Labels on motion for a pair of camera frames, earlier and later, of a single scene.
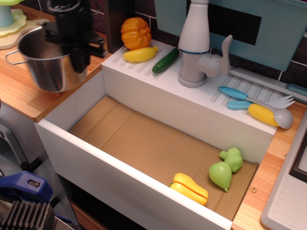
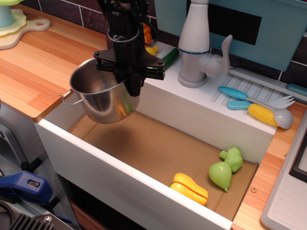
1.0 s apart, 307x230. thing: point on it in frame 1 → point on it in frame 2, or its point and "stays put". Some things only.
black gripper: (76, 33) → (130, 64)
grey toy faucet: (197, 61) stays put
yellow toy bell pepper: (183, 185) stays put
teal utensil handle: (300, 90) stays put
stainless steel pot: (51, 67) → (106, 98)
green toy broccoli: (233, 157) stays put
